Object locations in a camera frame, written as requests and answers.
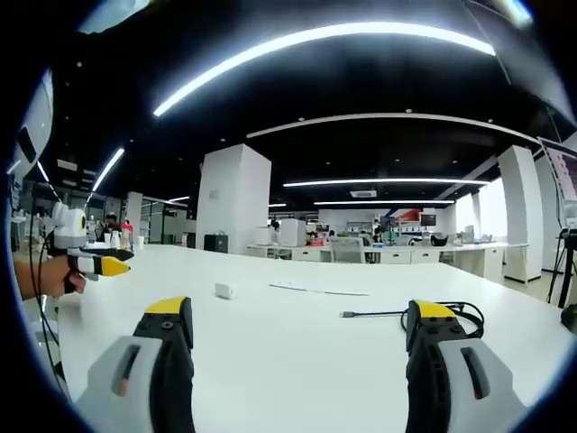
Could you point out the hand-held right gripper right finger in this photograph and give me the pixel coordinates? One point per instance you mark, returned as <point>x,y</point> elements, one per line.
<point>455,365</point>

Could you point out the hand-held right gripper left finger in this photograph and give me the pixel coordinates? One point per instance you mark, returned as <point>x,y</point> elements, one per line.
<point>135,361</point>

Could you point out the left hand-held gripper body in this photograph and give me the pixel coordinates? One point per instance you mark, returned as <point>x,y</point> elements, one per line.
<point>67,227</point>

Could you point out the white charger adapter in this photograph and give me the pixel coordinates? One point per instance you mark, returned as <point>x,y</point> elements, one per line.
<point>224,291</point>

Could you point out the dark object at desk edge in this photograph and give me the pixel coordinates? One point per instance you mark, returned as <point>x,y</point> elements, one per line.
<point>569,318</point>

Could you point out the white desk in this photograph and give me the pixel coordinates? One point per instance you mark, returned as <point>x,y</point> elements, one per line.
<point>288,352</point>

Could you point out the person's left hand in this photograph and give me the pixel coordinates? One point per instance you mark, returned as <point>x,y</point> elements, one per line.
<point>61,282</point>

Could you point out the short ceiling light strip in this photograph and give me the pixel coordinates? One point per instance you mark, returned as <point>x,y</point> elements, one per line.
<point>108,169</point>

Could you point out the white worn device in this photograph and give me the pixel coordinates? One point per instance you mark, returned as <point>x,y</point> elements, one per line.
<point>36,131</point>

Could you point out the row of white desks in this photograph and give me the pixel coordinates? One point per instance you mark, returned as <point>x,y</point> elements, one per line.
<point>451,257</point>

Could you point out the black box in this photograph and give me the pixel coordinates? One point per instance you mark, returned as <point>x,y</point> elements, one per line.
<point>216,242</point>

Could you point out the black tripod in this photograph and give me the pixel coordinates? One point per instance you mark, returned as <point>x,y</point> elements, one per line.
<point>565,266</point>

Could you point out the grey office chair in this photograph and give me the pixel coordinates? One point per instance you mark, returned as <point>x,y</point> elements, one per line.
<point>348,250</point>

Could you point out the white paper strip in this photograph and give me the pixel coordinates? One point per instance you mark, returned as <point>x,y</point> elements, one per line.
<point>315,289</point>

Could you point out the white cabinet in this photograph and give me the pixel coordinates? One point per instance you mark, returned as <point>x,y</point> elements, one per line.
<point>293,232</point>

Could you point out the straight ceiling light strip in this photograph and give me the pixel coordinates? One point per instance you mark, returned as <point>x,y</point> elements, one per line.
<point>383,182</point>

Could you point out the long curved ceiling light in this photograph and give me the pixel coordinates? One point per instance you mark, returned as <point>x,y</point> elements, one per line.
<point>293,40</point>

